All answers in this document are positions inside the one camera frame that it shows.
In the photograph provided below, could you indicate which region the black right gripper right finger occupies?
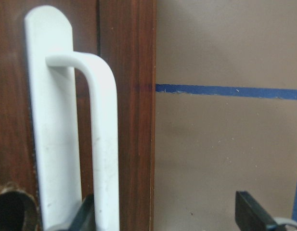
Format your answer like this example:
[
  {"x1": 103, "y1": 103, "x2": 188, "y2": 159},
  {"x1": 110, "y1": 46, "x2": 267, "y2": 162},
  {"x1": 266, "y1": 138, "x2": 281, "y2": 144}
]
[{"x1": 235, "y1": 191, "x2": 297, "y2": 231}]

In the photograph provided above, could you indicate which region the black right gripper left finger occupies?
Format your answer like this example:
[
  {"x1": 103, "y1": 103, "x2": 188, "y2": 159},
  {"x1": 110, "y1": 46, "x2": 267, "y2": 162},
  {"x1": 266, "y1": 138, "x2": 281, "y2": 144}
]
[{"x1": 43, "y1": 193, "x2": 97, "y2": 231}]

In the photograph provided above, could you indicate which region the wooden drawer white handle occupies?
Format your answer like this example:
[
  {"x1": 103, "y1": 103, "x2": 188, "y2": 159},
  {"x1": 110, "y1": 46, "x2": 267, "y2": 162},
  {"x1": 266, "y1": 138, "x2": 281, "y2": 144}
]
[{"x1": 0, "y1": 0, "x2": 120, "y2": 231}]

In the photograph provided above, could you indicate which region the dark brown wooden cabinet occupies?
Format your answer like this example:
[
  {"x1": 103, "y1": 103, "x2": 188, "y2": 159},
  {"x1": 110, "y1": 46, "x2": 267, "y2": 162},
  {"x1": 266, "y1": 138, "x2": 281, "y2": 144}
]
[{"x1": 99, "y1": 0, "x2": 156, "y2": 231}]

